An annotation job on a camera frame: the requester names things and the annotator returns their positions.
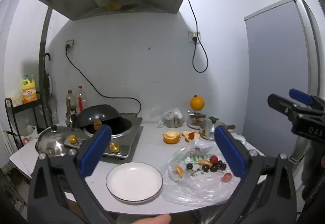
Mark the black cooker power cable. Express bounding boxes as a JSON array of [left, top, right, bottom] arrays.
[[65, 45, 142, 118]]

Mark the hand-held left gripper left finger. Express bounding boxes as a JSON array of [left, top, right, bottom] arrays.
[[27, 124, 120, 224]]

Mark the white plastic container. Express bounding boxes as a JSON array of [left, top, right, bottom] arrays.
[[19, 125, 38, 137]]

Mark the crumpled clear plastic bag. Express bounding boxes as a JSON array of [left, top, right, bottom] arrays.
[[157, 108, 185, 128]]

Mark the small steel container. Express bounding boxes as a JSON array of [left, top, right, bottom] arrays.
[[66, 112, 78, 129]]

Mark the yellow detergent bottle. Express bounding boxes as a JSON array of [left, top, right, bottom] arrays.
[[21, 74, 38, 104]]

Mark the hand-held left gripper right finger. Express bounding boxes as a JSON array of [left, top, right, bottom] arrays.
[[207, 124, 297, 224]]

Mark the orange peel with red inside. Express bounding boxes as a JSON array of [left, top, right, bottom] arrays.
[[186, 132, 201, 143]]

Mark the red label plastic bottle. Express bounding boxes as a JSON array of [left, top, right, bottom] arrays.
[[76, 86, 88, 113]]

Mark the black metal rack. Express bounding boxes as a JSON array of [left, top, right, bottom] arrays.
[[4, 92, 45, 149]]

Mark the glass jar with dark dates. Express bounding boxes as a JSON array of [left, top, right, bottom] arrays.
[[187, 109, 207, 129]]

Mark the clear printed plastic bag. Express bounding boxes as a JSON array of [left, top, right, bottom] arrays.
[[161, 139, 248, 208]]

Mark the grey refrigerator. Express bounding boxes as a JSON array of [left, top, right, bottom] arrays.
[[244, 0, 325, 171]]

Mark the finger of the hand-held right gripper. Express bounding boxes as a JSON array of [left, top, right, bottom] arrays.
[[267, 94, 309, 123], [289, 88, 325, 113]]

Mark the domed steel pot lid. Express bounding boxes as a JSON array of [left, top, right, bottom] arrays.
[[36, 125, 77, 157]]

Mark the white plastic bag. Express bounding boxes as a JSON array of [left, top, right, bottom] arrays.
[[10, 91, 24, 106]]

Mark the dark clothing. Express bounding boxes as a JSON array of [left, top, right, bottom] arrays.
[[301, 138, 325, 224]]

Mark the black wok with wooden handle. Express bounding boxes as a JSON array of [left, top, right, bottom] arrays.
[[77, 104, 121, 131]]

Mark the whole orange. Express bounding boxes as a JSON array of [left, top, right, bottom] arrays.
[[190, 95, 205, 111]]

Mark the person's left hand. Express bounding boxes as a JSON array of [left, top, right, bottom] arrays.
[[136, 214, 171, 224]]

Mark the steel cup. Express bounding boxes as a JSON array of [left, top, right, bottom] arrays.
[[166, 115, 182, 128]]

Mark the steel pot with wooden handle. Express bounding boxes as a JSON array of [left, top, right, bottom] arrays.
[[199, 117, 235, 141]]

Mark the steel induction cooker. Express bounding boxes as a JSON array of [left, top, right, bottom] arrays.
[[63, 116, 144, 159]]

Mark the white plate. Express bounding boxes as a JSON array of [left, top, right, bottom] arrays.
[[106, 162, 163, 202]]

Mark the dark oil bottle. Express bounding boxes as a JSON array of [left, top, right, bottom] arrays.
[[66, 90, 77, 115]]

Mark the black hood power cable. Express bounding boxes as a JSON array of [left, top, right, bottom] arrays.
[[185, 0, 209, 73]]

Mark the hollow orange peel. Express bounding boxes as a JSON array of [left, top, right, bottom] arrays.
[[162, 131, 181, 144]]

